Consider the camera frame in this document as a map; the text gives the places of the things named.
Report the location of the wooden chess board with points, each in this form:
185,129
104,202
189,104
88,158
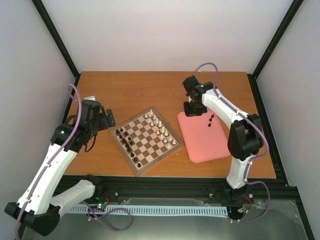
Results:
145,149

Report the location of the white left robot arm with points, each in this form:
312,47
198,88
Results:
38,208

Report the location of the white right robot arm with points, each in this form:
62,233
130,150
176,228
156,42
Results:
245,137

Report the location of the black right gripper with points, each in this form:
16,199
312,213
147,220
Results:
189,113

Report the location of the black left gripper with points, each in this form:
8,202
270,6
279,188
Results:
106,124

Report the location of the black king piece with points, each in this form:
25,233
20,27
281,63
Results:
128,149

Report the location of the light blue cable duct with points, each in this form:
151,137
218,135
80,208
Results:
163,211

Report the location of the black aluminium frame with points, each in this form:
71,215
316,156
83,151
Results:
187,187

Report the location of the pink plastic tray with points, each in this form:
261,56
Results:
203,143

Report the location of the white chess pieces row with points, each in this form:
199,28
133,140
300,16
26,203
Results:
160,128

